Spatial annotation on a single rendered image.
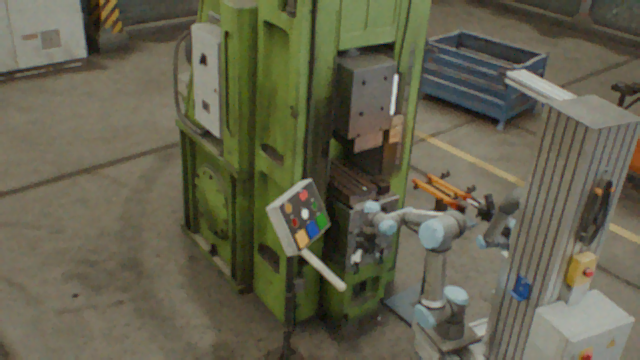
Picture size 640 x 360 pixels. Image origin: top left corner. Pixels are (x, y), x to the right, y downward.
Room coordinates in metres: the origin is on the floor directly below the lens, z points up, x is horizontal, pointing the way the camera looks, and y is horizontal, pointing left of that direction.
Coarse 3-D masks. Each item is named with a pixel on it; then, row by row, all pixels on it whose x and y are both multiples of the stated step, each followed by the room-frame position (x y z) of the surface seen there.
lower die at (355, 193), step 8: (336, 160) 3.69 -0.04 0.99; (344, 168) 3.59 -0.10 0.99; (336, 176) 3.49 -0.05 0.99; (344, 176) 3.49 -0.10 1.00; (360, 176) 3.50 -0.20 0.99; (336, 184) 3.41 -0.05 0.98; (344, 184) 3.40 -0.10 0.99; (352, 184) 3.41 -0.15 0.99; (368, 184) 3.42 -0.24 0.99; (336, 192) 3.38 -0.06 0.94; (344, 192) 3.32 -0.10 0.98; (352, 192) 3.33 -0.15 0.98; (360, 192) 3.33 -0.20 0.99; (368, 192) 3.36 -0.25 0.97; (352, 200) 3.29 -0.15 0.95; (360, 200) 3.33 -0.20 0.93
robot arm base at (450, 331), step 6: (444, 324) 2.35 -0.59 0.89; (450, 324) 2.34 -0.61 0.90; (456, 324) 2.34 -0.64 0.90; (462, 324) 2.36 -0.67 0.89; (438, 330) 2.35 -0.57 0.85; (444, 330) 2.33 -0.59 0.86; (450, 330) 2.33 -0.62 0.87; (456, 330) 2.33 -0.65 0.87; (462, 330) 2.35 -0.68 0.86; (438, 336) 2.34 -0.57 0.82; (444, 336) 2.32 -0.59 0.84; (450, 336) 2.32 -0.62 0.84; (456, 336) 2.32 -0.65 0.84; (462, 336) 2.34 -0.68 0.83
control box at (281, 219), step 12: (288, 192) 2.96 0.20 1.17; (300, 192) 2.95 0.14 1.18; (312, 192) 3.02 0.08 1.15; (276, 204) 2.81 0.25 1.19; (300, 204) 2.91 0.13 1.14; (276, 216) 2.77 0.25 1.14; (288, 216) 2.80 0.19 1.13; (300, 216) 2.86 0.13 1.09; (312, 216) 2.93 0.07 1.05; (276, 228) 2.77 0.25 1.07; (288, 228) 2.75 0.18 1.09; (300, 228) 2.81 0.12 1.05; (324, 228) 2.95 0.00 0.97; (288, 240) 2.74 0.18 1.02; (312, 240) 2.84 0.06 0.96; (288, 252) 2.74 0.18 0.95
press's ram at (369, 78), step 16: (368, 48) 3.62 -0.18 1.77; (352, 64) 3.34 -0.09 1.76; (368, 64) 3.36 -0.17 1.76; (384, 64) 3.38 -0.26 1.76; (336, 80) 3.36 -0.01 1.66; (352, 80) 3.25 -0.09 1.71; (368, 80) 3.31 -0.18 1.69; (384, 80) 3.38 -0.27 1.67; (336, 96) 3.35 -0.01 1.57; (352, 96) 3.25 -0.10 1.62; (368, 96) 3.32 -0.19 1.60; (384, 96) 3.39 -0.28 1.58; (336, 112) 3.34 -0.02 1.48; (352, 112) 3.26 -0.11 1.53; (368, 112) 3.32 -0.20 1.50; (384, 112) 3.40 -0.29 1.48; (336, 128) 3.34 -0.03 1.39; (352, 128) 3.26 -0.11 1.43; (368, 128) 3.33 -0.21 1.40; (384, 128) 3.41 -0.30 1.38
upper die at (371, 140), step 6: (336, 132) 3.42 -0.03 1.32; (378, 132) 3.38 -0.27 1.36; (336, 138) 3.41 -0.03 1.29; (342, 138) 3.37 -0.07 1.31; (354, 138) 3.29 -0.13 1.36; (360, 138) 3.30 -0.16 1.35; (366, 138) 3.33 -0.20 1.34; (372, 138) 3.35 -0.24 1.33; (378, 138) 3.38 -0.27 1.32; (342, 144) 3.36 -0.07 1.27; (348, 144) 3.32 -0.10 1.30; (354, 144) 3.28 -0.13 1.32; (360, 144) 3.30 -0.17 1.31; (366, 144) 3.33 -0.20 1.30; (372, 144) 3.36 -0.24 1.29; (378, 144) 3.39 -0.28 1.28; (354, 150) 3.28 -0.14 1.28; (360, 150) 3.31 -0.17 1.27
